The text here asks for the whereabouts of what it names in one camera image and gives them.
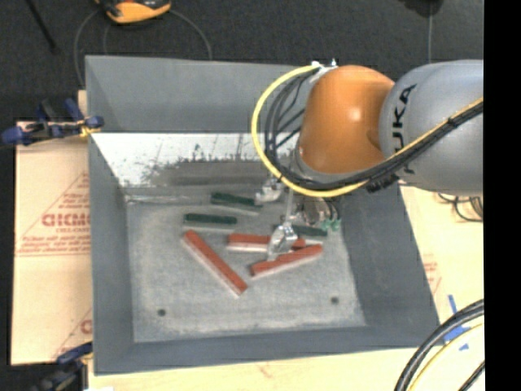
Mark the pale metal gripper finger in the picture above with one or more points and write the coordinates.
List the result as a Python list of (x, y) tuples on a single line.
[(281, 240), (270, 191)]

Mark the grey metal bin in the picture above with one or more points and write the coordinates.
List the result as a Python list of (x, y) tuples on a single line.
[(171, 96)]

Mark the brown cardboard board, red print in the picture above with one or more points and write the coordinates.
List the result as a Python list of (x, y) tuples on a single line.
[(51, 202)]

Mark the red-brown flat block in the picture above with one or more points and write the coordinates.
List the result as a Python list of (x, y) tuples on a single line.
[(248, 240), (213, 262), (293, 259)]

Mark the dark green flat block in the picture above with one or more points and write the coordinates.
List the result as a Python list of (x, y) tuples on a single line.
[(209, 219), (311, 230), (234, 199)]

